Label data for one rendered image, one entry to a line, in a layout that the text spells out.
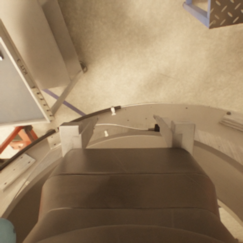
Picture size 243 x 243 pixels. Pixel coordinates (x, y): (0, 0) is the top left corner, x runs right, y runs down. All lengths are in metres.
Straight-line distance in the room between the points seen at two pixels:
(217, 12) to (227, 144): 0.45
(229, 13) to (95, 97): 1.16
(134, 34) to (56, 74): 0.59
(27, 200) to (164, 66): 1.17
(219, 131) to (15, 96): 0.91
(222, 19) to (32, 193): 0.89
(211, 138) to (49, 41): 0.97
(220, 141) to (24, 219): 0.77
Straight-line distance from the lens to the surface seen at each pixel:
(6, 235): 0.44
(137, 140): 0.73
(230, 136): 0.79
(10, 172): 0.93
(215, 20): 0.73
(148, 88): 1.46
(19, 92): 0.92
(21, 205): 0.75
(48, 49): 1.17
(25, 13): 1.18
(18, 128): 1.71
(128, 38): 1.33
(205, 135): 0.77
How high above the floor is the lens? 1.29
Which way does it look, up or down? 50 degrees down
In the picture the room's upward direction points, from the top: 169 degrees counter-clockwise
